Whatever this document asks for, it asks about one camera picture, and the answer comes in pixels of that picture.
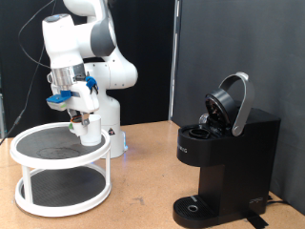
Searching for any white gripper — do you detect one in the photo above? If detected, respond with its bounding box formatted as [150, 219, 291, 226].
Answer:
[65, 80, 100, 127]

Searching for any white mug green taped handle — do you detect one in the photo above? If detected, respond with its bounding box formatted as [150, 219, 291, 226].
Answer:
[68, 114, 103, 147]

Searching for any black Keurig coffee machine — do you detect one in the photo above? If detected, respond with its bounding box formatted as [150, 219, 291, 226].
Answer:
[172, 71, 282, 229]

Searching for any white two-tier turntable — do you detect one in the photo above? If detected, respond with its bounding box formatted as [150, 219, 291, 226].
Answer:
[9, 121, 112, 219]

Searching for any silver vertical pole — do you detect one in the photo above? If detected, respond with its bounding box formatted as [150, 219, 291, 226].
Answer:
[168, 0, 181, 121]

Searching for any black tape strip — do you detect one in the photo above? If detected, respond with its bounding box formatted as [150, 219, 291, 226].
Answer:
[246, 214, 270, 229]

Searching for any blue mounted wrist camera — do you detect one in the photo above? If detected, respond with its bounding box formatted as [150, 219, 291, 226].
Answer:
[46, 90, 72, 112]

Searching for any blue cable strap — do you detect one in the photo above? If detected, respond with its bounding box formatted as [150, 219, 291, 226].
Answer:
[85, 75, 99, 94]

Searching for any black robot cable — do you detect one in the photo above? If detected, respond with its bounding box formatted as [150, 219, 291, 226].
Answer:
[0, 0, 56, 146]

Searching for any grey metal frame post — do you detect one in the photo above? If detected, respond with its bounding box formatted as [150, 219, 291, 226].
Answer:
[0, 73, 7, 139]

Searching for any black Keurig power cable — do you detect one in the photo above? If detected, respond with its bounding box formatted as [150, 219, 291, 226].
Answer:
[266, 195, 289, 206]

